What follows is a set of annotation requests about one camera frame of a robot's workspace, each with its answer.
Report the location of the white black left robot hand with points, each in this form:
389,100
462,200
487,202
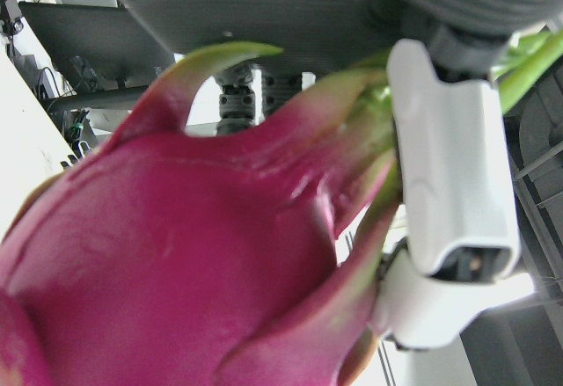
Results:
453,162

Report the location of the pink dragon fruit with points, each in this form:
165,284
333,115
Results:
176,249

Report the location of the dark flat monitor panel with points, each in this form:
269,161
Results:
97,38

